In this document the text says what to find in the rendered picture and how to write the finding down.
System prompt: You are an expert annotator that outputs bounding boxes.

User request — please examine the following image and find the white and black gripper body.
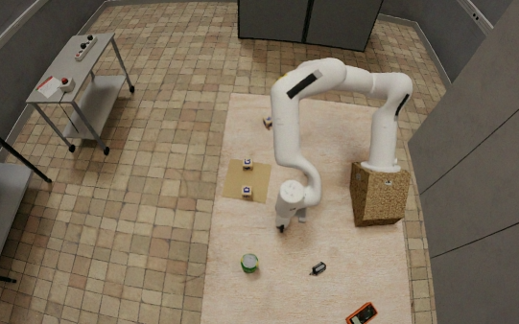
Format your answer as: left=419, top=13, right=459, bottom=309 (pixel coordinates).
left=275, top=213, right=291, bottom=227

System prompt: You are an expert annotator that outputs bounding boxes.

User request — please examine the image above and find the green and yellow striped drink can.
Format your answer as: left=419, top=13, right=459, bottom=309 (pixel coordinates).
left=241, top=253, right=258, bottom=273

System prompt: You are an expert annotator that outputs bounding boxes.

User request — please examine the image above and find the tan flat mat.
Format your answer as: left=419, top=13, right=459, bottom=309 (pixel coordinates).
left=222, top=158, right=271, bottom=203

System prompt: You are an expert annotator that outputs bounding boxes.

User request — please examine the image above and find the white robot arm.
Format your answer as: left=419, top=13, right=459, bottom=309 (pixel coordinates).
left=271, top=58, right=413, bottom=223

